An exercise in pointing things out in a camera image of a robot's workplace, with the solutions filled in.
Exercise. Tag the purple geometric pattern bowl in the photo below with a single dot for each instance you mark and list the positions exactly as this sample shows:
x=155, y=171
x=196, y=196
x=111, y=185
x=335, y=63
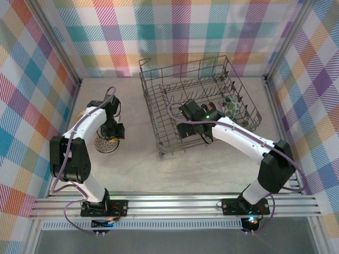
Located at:
x=106, y=146

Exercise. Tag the dark bowl with leaf print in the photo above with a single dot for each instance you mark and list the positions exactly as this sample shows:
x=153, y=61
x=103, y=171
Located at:
x=212, y=106

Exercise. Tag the orange blue flower bowl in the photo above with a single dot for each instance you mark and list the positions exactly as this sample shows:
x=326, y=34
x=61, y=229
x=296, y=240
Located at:
x=80, y=114

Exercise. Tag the green leaf pattern bowl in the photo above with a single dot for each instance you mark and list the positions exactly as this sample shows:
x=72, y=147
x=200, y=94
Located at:
x=231, y=107

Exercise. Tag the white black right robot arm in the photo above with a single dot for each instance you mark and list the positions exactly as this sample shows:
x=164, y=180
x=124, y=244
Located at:
x=243, y=140

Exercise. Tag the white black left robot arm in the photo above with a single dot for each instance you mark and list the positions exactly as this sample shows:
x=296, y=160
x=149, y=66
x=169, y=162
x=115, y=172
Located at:
x=87, y=124

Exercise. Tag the left controller board with LEDs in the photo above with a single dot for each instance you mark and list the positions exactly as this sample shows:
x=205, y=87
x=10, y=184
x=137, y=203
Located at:
x=102, y=224

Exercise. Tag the controller board with leds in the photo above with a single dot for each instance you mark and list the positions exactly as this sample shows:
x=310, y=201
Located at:
x=251, y=222
x=102, y=224

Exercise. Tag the right controller board with LEDs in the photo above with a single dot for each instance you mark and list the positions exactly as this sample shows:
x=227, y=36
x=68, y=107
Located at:
x=251, y=222

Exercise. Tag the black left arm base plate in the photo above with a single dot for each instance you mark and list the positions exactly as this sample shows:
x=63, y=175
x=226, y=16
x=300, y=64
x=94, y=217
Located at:
x=119, y=207

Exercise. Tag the aluminium mounting rail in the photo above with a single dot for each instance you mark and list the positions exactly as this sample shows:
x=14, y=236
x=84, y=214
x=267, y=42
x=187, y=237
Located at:
x=172, y=206

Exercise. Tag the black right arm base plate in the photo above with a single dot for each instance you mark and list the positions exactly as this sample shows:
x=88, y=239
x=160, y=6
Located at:
x=230, y=206

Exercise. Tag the aluminium frame post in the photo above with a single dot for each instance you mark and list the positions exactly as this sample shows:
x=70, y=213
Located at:
x=288, y=39
x=53, y=39

